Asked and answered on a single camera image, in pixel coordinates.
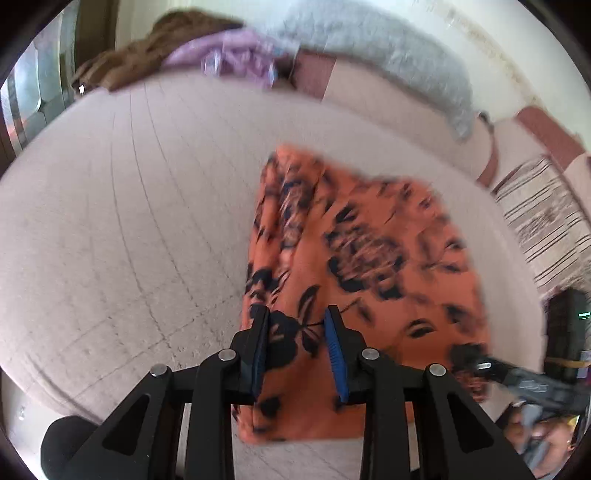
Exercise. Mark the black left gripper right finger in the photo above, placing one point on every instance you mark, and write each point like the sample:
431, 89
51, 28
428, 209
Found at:
419, 424

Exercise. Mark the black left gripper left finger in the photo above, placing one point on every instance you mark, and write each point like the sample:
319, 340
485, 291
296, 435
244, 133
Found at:
140, 438

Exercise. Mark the orange black floral garment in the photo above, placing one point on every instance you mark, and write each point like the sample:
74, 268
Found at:
385, 253

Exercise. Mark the black knee clothing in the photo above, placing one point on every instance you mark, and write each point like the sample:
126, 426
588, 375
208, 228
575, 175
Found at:
62, 440

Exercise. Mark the person's right hand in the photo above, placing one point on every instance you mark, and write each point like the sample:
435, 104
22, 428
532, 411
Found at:
556, 433

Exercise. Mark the striped floral pillow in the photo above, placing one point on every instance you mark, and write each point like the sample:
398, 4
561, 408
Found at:
550, 225

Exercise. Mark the pink maroon headboard cushion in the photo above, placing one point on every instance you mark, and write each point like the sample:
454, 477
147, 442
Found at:
366, 92

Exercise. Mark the grey quilted blanket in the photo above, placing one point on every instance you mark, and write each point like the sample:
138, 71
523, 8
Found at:
361, 32

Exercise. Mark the brown garment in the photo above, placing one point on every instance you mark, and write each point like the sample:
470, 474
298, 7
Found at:
115, 69

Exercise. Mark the purple floral cloth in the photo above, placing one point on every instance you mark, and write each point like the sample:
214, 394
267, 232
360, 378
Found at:
241, 53

